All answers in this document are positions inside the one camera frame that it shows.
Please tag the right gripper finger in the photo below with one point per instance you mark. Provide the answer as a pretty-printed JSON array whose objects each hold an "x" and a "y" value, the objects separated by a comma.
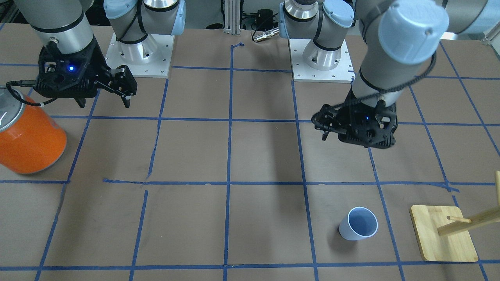
[
  {"x": 81, "y": 102},
  {"x": 121, "y": 82}
]

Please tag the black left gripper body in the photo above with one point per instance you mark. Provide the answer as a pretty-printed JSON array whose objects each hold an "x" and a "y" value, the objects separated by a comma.
[{"x": 345, "y": 116}]

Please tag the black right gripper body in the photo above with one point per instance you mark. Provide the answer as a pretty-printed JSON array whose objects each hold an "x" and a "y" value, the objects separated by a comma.
[{"x": 100, "y": 65}]

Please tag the light blue plastic cup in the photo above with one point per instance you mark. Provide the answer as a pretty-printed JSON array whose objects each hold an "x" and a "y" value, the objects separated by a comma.
[{"x": 360, "y": 223}]

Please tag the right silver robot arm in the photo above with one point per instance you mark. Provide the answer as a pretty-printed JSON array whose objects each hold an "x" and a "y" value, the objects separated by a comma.
[{"x": 65, "y": 22}]

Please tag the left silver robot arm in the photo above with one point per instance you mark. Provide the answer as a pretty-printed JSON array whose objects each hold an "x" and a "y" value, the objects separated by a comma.
[{"x": 401, "y": 38}]

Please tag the orange metal can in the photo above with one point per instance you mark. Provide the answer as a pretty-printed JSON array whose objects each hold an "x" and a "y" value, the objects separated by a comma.
[{"x": 30, "y": 140}]

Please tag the wooden mug rack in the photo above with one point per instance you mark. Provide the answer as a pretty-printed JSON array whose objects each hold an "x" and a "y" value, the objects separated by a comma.
[{"x": 443, "y": 233}]

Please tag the silver metal connector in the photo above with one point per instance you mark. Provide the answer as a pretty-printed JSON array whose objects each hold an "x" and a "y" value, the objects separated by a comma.
[{"x": 257, "y": 38}]

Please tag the black power adapter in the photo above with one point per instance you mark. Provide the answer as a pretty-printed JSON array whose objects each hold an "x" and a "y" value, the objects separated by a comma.
[{"x": 263, "y": 15}]

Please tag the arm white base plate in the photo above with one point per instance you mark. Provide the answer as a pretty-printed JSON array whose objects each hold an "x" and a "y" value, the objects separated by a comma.
[
  {"x": 326, "y": 62},
  {"x": 150, "y": 58}
]

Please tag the aluminium extrusion post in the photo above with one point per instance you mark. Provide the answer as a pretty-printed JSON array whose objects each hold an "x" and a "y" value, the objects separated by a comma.
[{"x": 232, "y": 17}]

